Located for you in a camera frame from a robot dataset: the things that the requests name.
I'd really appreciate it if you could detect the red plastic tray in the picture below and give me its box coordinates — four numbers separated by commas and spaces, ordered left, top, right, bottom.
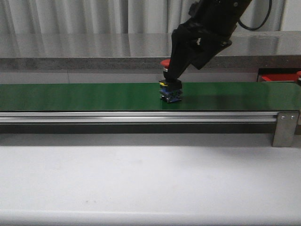
260, 73, 299, 82

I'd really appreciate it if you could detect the right grey stone slab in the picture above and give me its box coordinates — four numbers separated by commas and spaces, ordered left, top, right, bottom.
202, 31, 301, 70

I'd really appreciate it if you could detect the left grey stone slab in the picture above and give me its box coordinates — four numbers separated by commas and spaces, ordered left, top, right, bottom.
0, 33, 171, 71

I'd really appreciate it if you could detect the aluminium conveyor side rail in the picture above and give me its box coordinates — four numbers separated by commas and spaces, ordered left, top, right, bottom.
0, 111, 278, 124

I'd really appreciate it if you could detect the grey stone slab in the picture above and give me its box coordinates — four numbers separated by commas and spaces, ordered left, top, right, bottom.
0, 33, 171, 71
202, 31, 301, 70

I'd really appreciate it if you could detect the grey pleated curtain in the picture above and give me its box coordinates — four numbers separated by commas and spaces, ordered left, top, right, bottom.
0, 0, 286, 35

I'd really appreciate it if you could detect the green conveyor belt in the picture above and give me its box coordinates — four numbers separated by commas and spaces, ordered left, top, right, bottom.
0, 82, 301, 112

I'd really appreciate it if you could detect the steel conveyor support bracket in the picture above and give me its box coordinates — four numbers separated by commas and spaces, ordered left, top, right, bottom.
272, 112, 299, 147

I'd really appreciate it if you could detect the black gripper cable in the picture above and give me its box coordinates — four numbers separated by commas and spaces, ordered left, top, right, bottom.
237, 0, 273, 31

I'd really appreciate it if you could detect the red mushroom push button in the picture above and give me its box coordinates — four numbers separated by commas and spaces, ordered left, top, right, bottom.
296, 71, 301, 85
158, 59, 182, 103

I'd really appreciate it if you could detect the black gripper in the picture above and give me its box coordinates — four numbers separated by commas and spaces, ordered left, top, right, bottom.
164, 0, 251, 82

